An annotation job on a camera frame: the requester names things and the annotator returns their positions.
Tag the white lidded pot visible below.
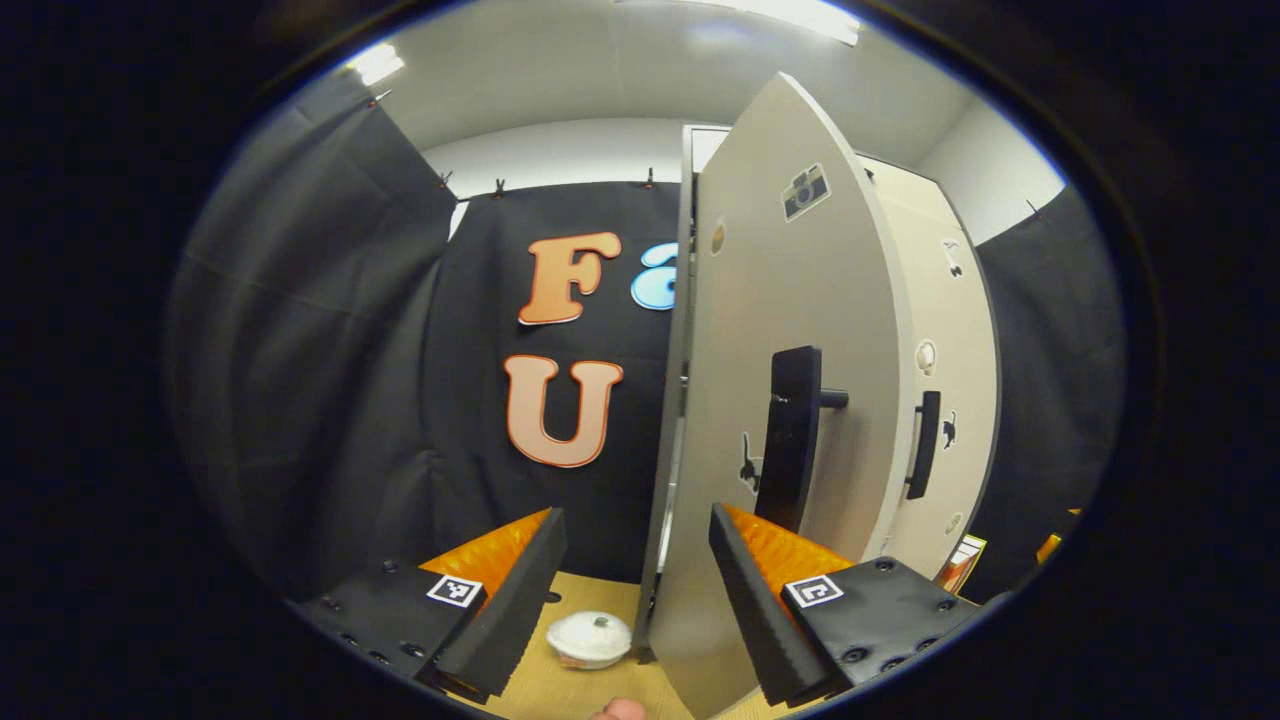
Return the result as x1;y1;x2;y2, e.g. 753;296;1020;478
546;611;634;671

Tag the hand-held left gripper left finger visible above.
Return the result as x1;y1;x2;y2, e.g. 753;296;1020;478
285;507;569;706

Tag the black door handle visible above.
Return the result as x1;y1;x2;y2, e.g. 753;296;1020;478
905;390;943;501
752;345;851;536

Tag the black backdrop cloth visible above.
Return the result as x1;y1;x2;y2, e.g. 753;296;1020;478
165;70;691;601
965;185;1129;606

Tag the white cabinet door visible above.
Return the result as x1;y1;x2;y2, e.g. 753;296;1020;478
858;155;1001;581
650;72;916;719

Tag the small ceiling light panel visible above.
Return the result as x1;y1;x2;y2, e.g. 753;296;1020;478
350;42;407;87

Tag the small cardboard box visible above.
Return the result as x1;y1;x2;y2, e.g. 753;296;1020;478
935;533;989;596

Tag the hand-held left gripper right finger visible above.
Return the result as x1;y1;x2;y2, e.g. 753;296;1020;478
708;502;991;708

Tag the large ceiling light panel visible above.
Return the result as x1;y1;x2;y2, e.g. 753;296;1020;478
690;0;863;46

